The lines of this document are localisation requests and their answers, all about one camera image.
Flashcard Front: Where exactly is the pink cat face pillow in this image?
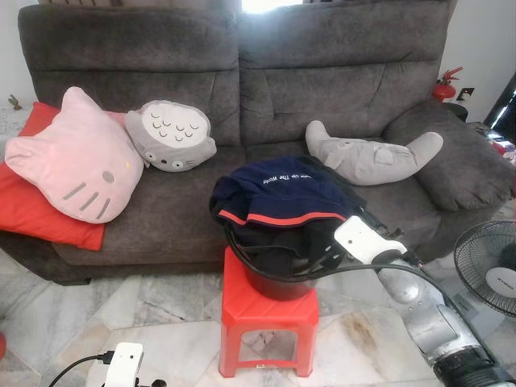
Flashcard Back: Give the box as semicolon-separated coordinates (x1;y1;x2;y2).
4;86;146;224

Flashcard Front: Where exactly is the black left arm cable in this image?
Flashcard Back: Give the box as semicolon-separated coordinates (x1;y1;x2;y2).
48;352;114;387

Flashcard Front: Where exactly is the red fire extinguisher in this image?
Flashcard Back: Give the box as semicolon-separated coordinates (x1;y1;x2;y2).
431;66;464;103

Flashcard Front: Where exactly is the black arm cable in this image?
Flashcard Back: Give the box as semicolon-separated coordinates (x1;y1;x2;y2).
310;260;516;380
48;352;114;387

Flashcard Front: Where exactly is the black fan grey base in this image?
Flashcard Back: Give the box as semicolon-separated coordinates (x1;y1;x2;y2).
451;222;516;339

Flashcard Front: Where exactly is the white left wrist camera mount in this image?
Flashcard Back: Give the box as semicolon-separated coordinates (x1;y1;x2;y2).
105;343;144;387

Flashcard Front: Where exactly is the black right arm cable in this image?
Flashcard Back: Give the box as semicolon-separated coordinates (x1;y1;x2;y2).
310;260;516;380

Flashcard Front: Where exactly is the navy shirt red trim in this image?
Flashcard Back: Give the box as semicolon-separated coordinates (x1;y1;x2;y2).
211;157;364;231

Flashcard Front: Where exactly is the grey owl face pillow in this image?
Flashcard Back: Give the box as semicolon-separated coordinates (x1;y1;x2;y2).
125;100;218;173

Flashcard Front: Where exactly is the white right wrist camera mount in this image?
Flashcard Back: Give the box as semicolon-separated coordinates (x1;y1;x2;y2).
333;214;408;265

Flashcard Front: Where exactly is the grey long plush pillow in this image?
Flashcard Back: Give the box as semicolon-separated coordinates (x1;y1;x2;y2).
305;120;444;186

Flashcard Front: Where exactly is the dark grey sofa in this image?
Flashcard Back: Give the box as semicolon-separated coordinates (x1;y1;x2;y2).
0;0;516;285

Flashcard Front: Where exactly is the black bucket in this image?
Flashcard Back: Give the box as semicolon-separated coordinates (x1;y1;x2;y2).
228;242;323;302

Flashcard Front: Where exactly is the red cushion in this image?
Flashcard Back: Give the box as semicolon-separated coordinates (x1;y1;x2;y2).
0;102;107;252

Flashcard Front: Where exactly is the red plastic stool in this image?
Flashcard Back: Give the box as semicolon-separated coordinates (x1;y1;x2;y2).
218;246;321;378

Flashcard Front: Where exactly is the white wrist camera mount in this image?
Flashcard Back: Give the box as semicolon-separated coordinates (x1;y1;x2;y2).
333;214;408;265
105;343;144;387

